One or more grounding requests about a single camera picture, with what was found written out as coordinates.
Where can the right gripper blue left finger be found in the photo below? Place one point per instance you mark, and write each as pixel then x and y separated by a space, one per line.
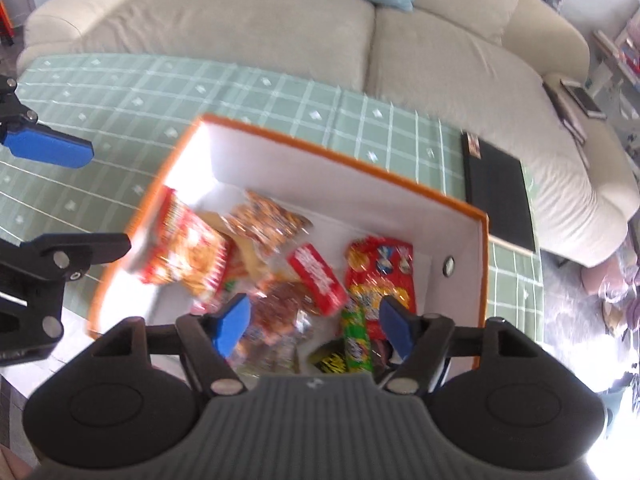
pixel 206 343

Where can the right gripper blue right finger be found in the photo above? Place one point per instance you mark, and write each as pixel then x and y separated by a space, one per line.
pixel 422 344

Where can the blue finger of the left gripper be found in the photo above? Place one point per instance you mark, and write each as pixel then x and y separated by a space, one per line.
pixel 43 144

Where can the green candy tube pack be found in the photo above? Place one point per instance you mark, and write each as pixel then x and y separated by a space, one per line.
pixel 356 339

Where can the red dried dates pack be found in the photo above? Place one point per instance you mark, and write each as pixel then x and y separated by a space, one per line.
pixel 282 309

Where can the red cartoon snack bag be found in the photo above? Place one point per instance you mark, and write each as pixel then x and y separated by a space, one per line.
pixel 378 267

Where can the dark black yellow snack bag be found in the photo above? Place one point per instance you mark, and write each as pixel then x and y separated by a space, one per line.
pixel 330 358

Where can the small red label pastry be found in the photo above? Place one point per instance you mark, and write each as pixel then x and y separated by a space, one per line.
pixel 327 291

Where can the peanut snack clear bag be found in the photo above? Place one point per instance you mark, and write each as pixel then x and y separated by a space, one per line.
pixel 272 228

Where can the red spicy strips bag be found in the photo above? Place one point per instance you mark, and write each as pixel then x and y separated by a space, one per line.
pixel 185 249

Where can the phone on sofa arm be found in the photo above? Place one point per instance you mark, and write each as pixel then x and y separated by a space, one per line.
pixel 583 99

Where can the person's left hand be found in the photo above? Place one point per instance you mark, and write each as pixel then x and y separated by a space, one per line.
pixel 11 466

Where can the orange cardboard box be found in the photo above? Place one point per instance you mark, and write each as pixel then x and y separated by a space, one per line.
pixel 313 240

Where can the red orange stacked stools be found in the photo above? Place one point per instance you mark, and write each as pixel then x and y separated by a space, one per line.
pixel 6 27

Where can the beige fabric sofa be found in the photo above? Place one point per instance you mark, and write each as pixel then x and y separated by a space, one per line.
pixel 416 60

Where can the dark remote on sofa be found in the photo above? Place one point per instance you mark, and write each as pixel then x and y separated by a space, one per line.
pixel 566 115

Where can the white cluttered shelf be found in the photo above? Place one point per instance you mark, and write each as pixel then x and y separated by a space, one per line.
pixel 617 70

